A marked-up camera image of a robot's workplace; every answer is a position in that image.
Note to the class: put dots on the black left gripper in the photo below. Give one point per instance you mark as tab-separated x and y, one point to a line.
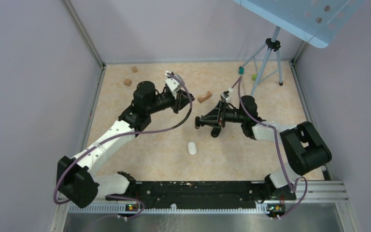
182	99

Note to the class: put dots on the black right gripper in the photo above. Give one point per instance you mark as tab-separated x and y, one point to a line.
217	117

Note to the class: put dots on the black earbud charging case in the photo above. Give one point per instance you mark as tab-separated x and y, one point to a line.
215	132

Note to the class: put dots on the white earbud charging case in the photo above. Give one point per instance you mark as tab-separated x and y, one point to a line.
192	148

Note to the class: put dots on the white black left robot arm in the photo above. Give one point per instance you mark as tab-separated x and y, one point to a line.
76	176

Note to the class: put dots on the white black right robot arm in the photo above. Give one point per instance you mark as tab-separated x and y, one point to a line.
300	147

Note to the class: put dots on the brown wooden arch block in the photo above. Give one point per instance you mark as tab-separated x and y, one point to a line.
204	98

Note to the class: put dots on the grey tripod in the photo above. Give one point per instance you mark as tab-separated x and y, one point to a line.
273	46

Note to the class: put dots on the light blue perforated panel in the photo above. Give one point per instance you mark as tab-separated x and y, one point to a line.
316	22

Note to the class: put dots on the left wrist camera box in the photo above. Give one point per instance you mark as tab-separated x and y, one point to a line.
174	82

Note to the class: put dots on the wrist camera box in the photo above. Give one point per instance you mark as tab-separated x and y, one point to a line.
174	82
226	95

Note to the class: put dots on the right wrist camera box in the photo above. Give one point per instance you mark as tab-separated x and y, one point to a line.
226	95

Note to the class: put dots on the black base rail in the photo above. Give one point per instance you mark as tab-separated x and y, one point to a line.
206	194

